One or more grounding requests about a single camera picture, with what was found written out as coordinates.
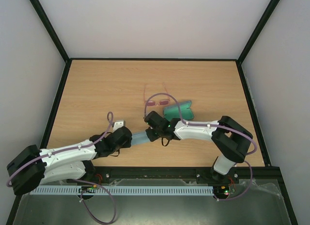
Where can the light blue cable duct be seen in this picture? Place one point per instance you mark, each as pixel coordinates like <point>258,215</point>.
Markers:
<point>127,190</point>

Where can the circuit board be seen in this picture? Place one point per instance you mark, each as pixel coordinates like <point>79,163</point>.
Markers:
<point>91,189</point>
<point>223,192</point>

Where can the right circuit board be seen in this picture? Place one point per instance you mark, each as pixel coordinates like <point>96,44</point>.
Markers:
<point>223,192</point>

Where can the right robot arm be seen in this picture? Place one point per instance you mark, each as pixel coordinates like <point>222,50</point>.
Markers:
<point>232,139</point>

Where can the left circuit board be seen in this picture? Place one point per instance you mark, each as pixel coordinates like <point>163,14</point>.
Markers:
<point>91,189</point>

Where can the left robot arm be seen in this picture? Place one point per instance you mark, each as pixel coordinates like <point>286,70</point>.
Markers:
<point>33,166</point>

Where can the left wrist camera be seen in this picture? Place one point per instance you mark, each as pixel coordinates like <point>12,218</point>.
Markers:
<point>118,124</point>

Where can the pink sunglasses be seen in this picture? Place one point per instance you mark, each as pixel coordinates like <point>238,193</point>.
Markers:
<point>154,88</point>

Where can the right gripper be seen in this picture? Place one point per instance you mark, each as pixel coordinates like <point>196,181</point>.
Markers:
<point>151,134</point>

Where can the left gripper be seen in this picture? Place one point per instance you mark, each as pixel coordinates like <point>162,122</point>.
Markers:
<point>127,144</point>

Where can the black aluminium front rail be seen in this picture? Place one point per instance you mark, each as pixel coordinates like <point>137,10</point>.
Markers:
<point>202,175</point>

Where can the black cage frame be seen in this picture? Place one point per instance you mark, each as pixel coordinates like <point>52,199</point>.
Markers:
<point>259,27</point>

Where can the blue cleaning cloth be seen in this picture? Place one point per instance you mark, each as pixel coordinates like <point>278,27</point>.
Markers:
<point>139,138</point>

